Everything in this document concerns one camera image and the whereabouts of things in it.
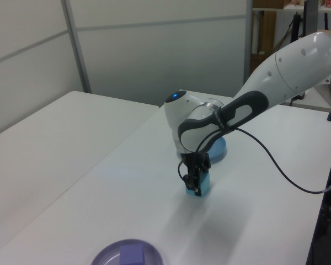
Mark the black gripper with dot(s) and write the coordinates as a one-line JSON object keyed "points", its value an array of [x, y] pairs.
{"points": [[194, 160]]}

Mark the cyan cube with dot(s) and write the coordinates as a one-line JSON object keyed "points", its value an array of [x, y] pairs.
{"points": [[206, 184]]}

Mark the purple cube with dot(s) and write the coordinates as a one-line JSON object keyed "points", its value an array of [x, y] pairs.
{"points": [[132, 255]]}

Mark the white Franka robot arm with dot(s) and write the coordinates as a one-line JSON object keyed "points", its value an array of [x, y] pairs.
{"points": [[289, 69]]}

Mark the blue plate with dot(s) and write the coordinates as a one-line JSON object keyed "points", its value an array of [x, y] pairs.
{"points": [[219, 149]]}

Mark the lilac plate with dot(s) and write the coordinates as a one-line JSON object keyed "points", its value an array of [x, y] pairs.
{"points": [[104, 255]]}

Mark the cardboard box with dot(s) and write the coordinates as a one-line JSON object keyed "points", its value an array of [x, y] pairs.
{"points": [[258, 63]]}

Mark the grey laptop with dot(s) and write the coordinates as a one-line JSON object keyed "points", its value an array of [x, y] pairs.
{"points": [[321, 96]]}

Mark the grey partition post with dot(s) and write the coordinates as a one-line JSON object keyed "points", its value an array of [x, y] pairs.
{"points": [[77, 47]]}

